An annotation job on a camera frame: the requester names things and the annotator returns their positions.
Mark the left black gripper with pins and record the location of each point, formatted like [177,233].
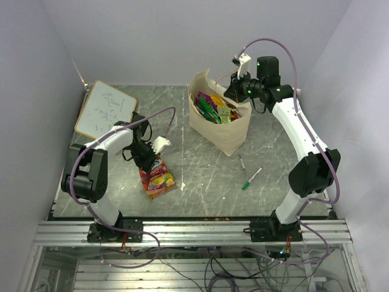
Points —
[146,164]

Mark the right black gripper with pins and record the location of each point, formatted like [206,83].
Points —
[233,92]

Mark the yellow M&M's bag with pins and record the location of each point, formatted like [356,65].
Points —
[218,101]

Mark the light green snack packet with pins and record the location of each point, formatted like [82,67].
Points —
[224,114]

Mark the purple snack bag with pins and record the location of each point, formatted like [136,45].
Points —
[206,98]

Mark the orange snack bag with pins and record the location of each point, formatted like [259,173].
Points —
[158,180]

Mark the green Chuba cassava chips bag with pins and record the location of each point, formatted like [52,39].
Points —
[207,111]

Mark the beige paper bag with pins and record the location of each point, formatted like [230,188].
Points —
[228,137]

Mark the red snack packet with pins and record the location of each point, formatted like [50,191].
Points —
[234,113]

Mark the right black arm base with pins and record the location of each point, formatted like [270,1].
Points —
[269,229]

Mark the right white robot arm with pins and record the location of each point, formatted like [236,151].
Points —
[317,164]

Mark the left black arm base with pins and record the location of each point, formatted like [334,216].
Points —
[99,233]

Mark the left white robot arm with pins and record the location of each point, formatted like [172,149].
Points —
[85,175]

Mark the yellow framed whiteboard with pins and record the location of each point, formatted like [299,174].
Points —
[104,106]

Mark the grey ballpoint pen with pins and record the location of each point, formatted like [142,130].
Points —
[243,165]

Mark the white marker pen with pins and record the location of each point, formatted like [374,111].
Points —
[247,184]

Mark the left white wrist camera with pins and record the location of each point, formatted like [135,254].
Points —
[159,143]

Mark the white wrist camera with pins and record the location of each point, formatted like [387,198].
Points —
[243,63]
[159,143]

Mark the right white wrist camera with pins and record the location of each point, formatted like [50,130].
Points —
[243,63]

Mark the aluminium rail frame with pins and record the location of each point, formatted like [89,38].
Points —
[194,239]

